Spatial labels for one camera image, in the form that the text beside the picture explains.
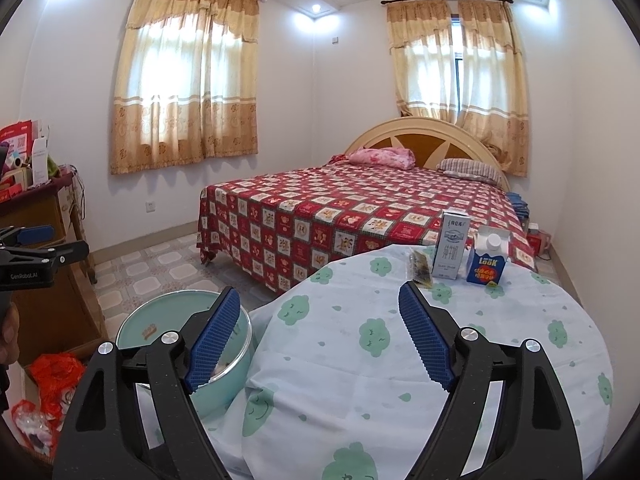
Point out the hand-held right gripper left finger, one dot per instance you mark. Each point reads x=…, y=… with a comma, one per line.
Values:
x=212, y=340

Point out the bed with red patterned cover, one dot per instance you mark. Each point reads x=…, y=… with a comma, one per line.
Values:
x=310, y=220

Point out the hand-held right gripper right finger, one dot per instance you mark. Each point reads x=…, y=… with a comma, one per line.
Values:
x=425, y=340

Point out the teal round waste bin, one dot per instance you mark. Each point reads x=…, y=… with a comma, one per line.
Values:
x=165, y=315

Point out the beige box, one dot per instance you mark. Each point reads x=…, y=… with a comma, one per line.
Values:
x=20, y=176

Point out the small red box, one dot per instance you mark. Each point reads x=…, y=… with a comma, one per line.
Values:
x=536, y=243

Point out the red paper box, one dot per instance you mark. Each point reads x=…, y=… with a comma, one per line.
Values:
x=15, y=135

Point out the person's left hand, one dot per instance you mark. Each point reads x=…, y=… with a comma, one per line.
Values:
x=7, y=332

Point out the white tall box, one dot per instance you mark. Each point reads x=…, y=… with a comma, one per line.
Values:
x=40, y=160

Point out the grey white milk carton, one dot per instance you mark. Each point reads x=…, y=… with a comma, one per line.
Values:
x=450, y=255

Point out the beige wooden headboard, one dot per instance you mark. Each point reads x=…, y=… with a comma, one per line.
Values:
x=425, y=140

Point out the window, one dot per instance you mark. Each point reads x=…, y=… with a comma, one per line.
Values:
x=456, y=60

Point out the black curtain rod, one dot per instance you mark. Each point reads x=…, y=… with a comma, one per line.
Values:
x=450, y=0

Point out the red plastic bag on floor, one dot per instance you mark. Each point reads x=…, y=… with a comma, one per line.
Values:
x=55, y=370

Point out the stack of blue folded cloths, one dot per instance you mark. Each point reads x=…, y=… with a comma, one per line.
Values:
x=517, y=205

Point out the wooden cabinet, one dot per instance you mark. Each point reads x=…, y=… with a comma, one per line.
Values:
x=55, y=310

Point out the round table with green-print cloth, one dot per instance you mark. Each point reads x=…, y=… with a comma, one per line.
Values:
x=340, y=385

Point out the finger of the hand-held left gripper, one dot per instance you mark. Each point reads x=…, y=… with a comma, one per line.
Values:
x=70, y=250
x=35, y=234

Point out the striped pillow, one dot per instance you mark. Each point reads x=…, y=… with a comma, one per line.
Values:
x=470, y=167

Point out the clear small snack packet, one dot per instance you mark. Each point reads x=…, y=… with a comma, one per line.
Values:
x=420, y=267

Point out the wide beige patterned curtain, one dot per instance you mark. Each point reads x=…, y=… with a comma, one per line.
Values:
x=175, y=85

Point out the pink pillow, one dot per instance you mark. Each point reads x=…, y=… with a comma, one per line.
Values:
x=385, y=157

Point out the blue white drink carton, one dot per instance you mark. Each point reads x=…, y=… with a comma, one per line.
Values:
x=482, y=267

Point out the red white plastic bag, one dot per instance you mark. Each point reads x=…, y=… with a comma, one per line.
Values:
x=35, y=422

